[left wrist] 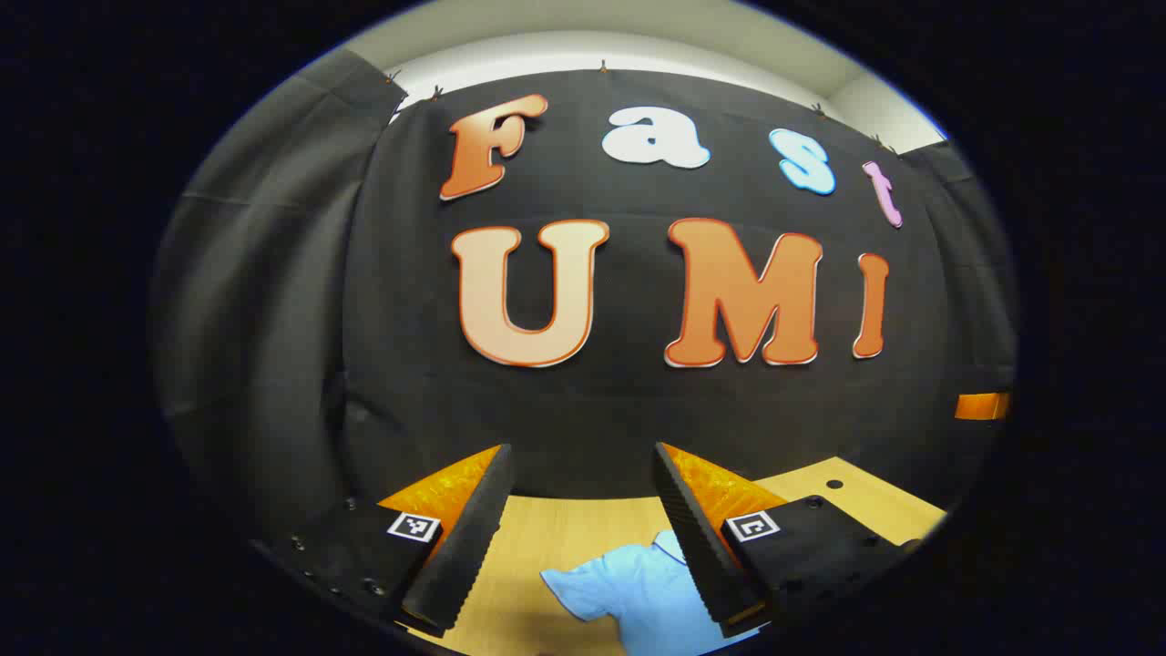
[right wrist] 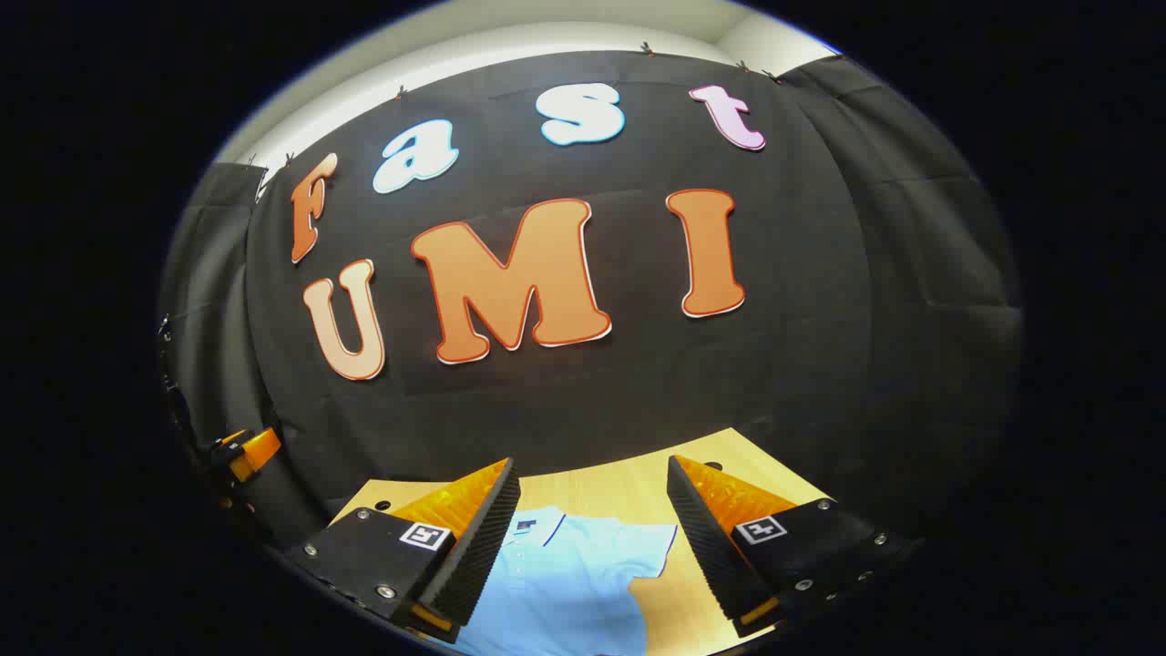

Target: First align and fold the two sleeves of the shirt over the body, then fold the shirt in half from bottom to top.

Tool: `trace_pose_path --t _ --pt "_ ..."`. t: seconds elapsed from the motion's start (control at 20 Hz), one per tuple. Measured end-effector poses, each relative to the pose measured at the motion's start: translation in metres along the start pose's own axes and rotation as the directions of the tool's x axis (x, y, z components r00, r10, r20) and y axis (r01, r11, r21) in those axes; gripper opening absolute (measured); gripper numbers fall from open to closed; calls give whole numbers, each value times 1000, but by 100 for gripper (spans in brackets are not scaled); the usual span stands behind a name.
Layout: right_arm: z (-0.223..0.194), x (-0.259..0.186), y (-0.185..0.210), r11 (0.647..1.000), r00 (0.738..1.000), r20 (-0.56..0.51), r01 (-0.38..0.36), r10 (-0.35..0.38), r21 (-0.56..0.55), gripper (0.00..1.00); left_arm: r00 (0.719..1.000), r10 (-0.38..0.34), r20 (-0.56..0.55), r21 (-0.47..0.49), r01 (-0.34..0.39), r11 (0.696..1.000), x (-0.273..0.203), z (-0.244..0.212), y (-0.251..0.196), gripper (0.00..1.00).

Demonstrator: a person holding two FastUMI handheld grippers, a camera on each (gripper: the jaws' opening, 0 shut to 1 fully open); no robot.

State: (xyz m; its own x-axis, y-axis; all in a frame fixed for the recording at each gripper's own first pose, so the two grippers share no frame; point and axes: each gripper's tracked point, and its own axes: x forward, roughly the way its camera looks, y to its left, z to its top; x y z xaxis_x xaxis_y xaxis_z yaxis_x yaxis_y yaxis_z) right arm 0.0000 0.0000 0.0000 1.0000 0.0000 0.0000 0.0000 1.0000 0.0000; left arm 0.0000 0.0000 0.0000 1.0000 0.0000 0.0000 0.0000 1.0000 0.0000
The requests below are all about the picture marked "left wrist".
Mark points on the black backdrop cloth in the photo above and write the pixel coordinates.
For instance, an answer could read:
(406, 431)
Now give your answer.
(583, 401)

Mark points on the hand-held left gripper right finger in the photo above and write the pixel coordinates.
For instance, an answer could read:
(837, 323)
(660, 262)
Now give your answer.
(697, 547)

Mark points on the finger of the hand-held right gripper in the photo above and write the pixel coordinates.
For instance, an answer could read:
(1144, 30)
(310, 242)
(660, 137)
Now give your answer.
(982, 406)

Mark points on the light blue T-shirt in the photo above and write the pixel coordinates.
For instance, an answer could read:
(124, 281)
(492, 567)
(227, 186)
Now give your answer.
(638, 597)

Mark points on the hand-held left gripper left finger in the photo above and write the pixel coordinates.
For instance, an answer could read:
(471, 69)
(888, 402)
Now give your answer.
(460, 547)

